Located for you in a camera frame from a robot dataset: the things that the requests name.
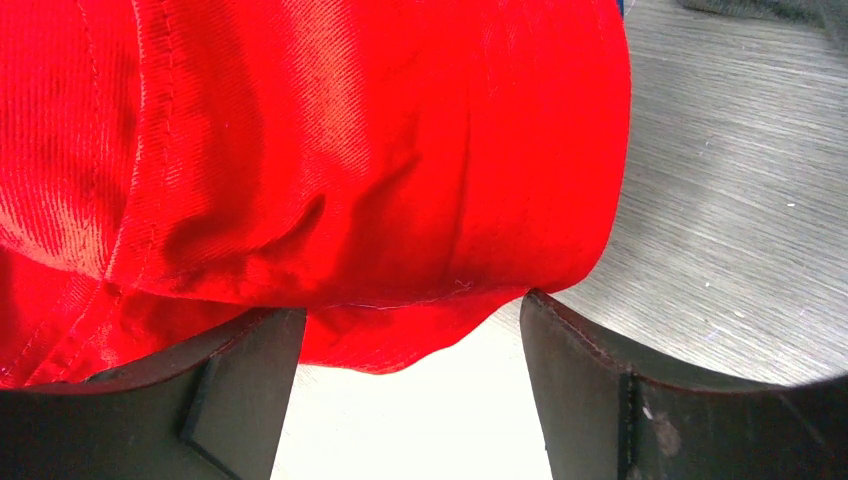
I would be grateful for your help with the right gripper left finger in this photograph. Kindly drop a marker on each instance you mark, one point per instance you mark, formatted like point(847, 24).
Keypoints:
point(211, 407)

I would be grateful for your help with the red hat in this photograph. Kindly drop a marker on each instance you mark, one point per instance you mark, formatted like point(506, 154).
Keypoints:
point(399, 169)

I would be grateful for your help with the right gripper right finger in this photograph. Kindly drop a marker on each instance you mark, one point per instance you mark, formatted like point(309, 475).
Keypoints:
point(613, 408)

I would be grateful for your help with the black floral plush pillow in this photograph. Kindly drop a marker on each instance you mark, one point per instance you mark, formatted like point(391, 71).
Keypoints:
point(831, 15)

